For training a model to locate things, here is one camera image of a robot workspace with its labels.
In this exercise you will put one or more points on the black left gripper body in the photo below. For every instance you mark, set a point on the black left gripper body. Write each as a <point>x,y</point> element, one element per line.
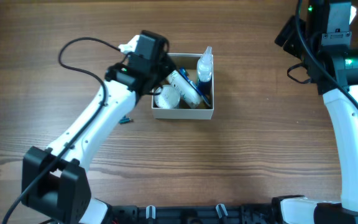
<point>165,67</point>

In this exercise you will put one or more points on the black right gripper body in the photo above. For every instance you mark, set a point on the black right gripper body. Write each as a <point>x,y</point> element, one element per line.
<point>303,51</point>

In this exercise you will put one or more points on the blue white toothbrush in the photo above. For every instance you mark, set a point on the blue white toothbrush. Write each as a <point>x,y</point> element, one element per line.
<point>185,75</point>

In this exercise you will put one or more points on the cotton swab tub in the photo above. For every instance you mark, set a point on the cotton swab tub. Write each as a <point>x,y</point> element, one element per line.
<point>167,97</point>

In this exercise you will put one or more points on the white leaf-print tube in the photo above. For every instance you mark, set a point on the white leaf-print tube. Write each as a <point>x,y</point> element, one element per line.
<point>186,91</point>

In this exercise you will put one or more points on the clear spray bottle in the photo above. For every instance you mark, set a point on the clear spray bottle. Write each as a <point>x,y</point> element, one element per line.
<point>205,71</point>

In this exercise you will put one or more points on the blue disposable razor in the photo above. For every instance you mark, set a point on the blue disposable razor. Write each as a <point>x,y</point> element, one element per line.
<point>125,120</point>

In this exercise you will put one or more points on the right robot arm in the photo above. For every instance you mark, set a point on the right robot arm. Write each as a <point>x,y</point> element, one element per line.
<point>322,43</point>

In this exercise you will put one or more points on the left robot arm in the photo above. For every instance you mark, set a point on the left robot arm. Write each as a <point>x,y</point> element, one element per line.
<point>54,180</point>

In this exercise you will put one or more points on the white cardboard box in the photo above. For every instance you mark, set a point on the white cardboard box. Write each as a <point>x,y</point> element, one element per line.
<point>183,111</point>

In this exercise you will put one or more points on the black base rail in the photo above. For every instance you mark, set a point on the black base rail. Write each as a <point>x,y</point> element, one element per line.
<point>218,214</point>

